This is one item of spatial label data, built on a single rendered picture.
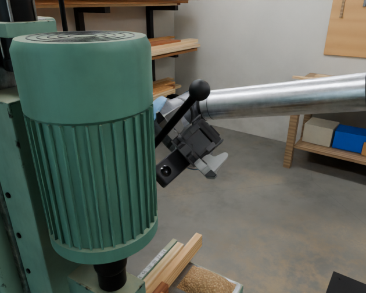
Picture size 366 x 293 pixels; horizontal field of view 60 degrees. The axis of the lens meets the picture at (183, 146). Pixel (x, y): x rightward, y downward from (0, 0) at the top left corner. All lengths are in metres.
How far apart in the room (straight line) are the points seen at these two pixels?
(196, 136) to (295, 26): 3.18
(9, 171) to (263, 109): 0.59
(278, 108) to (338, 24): 2.83
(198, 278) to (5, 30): 0.66
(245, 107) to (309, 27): 2.90
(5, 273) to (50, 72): 0.45
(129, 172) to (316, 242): 2.18
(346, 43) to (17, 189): 3.36
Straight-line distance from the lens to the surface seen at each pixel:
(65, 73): 0.38
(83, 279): 0.68
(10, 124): 0.51
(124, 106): 0.40
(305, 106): 0.82
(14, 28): 0.52
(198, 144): 0.64
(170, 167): 0.66
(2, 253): 0.70
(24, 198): 0.57
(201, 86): 0.51
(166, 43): 3.59
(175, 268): 0.86
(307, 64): 3.75
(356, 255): 2.54
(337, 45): 3.64
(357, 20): 3.60
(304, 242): 2.50
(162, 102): 0.86
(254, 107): 0.85
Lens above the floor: 1.55
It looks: 24 degrees down
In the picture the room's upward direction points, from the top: straight up
